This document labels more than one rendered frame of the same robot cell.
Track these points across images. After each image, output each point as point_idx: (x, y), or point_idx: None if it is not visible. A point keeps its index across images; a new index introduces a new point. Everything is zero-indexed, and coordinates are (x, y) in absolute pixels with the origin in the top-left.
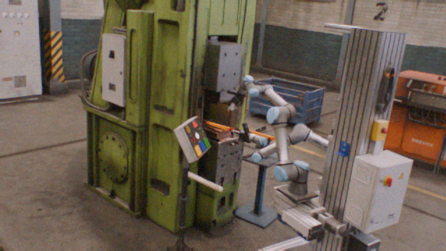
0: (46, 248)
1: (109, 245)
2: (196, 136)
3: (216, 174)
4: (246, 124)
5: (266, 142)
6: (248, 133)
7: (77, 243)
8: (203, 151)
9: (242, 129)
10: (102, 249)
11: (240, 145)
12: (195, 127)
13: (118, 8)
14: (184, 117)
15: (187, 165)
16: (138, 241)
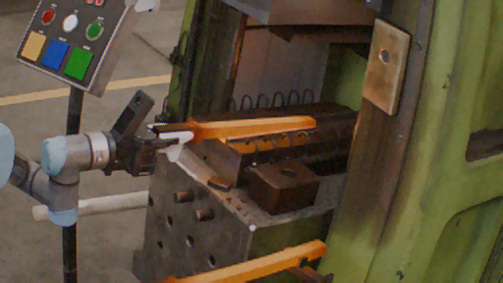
0: (136, 185)
1: (122, 246)
2: (66, 20)
3: (143, 252)
4: (139, 99)
5: (46, 163)
6: (113, 131)
7: (141, 216)
8: (41, 62)
9: (390, 273)
10: (110, 236)
11: (229, 252)
12: (89, 3)
13: None
14: (189, 8)
15: (69, 104)
16: (127, 282)
